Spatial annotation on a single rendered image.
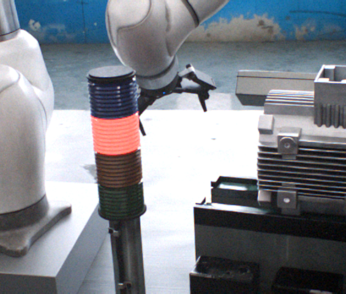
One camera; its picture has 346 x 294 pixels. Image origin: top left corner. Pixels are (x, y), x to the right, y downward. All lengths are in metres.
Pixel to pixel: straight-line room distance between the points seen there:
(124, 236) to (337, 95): 0.38
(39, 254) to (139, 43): 0.37
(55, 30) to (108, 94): 6.20
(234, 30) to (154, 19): 5.60
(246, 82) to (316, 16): 5.30
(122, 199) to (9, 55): 0.47
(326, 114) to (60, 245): 0.47
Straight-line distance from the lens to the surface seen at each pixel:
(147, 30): 1.03
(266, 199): 1.07
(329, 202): 1.04
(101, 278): 1.19
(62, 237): 1.14
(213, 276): 1.06
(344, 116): 1.03
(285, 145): 1.01
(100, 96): 0.81
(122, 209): 0.86
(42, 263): 1.08
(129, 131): 0.82
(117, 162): 0.83
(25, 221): 1.13
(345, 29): 6.64
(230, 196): 1.21
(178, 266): 1.20
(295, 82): 1.29
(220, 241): 1.13
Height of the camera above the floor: 1.42
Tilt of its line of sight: 21 degrees down
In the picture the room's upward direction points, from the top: 3 degrees counter-clockwise
